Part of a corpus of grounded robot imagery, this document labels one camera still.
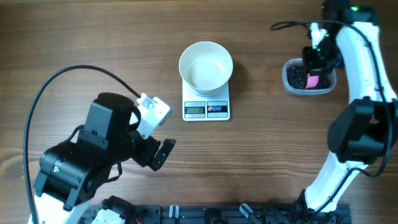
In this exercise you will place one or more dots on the clear plastic container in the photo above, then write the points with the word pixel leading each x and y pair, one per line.
pixel 292 91

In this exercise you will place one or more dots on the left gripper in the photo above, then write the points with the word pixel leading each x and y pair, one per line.
pixel 146 155

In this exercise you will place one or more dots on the pink measuring scoop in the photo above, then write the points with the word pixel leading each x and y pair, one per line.
pixel 312 81

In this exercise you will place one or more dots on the black beans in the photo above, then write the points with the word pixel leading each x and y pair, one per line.
pixel 297 78

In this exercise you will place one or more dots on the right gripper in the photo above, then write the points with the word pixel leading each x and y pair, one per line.
pixel 311 63

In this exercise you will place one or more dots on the white digital kitchen scale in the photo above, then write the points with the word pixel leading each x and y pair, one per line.
pixel 214 107

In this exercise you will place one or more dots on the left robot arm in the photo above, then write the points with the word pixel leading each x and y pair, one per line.
pixel 116 129

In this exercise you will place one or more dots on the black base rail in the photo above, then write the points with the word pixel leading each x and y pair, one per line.
pixel 278 213

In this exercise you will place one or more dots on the white bowl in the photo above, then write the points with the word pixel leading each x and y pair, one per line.
pixel 205 67

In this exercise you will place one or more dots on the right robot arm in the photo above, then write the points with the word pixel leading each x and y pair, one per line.
pixel 347 36

